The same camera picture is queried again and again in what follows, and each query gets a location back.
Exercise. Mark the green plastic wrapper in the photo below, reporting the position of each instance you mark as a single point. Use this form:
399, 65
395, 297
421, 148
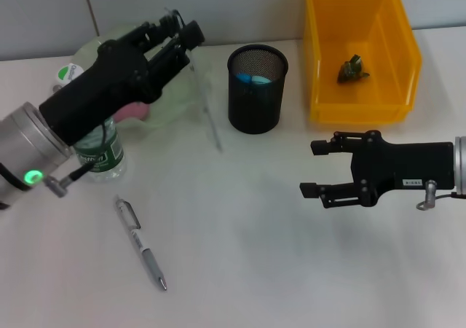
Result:
351, 71

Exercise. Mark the clear plastic ruler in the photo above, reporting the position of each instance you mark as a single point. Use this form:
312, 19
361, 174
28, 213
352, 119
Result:
204, 98

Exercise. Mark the yellow plastic storage bin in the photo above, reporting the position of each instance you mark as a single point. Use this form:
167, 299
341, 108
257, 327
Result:
364, 22

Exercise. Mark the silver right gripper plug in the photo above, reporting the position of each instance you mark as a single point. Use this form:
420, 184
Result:
429, 193

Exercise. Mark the translucent green glass fruit plate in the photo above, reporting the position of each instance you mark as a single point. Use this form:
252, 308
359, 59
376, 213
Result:
174, 98

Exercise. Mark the black mesh pen cup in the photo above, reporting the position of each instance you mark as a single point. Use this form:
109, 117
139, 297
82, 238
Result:
255, 113

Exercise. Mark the silver ballpoint pen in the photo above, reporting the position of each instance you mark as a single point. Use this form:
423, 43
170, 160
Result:
142, 244

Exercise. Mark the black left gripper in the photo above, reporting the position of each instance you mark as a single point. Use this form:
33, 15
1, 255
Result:
102, 91

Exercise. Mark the clear water bottle green label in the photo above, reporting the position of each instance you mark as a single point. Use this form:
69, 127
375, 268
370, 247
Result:
98, 156

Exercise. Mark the blue scissors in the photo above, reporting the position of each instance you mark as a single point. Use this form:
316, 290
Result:
251, 78

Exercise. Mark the pink peach ball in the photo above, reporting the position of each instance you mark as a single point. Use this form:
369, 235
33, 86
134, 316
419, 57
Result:
133, 111

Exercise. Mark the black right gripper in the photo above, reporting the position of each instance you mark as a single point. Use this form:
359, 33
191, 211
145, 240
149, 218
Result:
407, 167

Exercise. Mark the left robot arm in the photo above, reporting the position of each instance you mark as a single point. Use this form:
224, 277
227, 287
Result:
25, 153

